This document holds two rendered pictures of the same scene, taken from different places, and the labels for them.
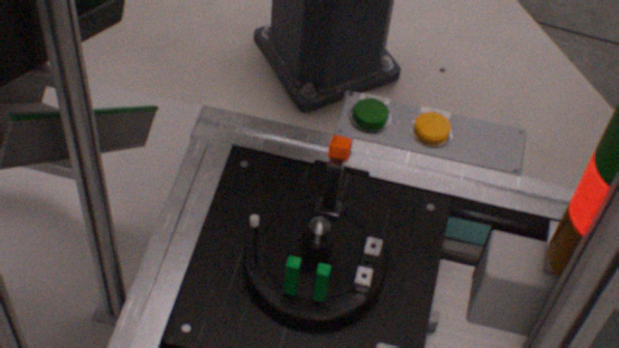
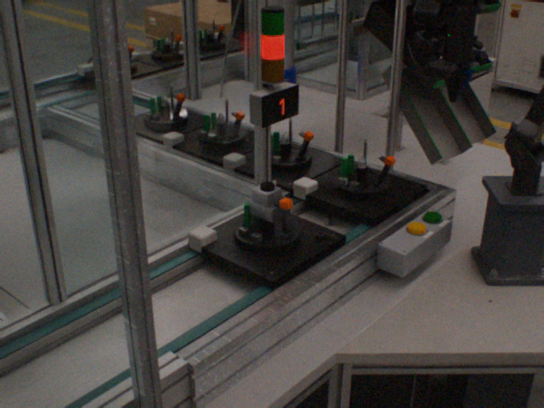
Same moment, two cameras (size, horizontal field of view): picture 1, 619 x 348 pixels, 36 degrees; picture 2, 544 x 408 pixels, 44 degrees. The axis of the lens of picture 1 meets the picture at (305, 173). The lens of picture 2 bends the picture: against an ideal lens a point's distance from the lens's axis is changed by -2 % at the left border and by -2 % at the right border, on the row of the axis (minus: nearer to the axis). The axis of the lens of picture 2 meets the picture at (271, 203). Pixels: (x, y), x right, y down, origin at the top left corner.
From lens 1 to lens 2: 1.81 m
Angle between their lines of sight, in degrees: 86
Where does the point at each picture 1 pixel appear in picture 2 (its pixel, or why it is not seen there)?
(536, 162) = (408, 308)
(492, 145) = (400, 242)
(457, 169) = (390, 230)
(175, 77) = not seen: hidden behind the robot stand
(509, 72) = (482, 324)
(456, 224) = (364, 227)
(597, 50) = not seen: outside the picture
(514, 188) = (371, 240)
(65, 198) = not seen: hidden behind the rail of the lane
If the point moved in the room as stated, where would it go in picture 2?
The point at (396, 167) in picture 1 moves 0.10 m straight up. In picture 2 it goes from (401, 219) to (405, 179)
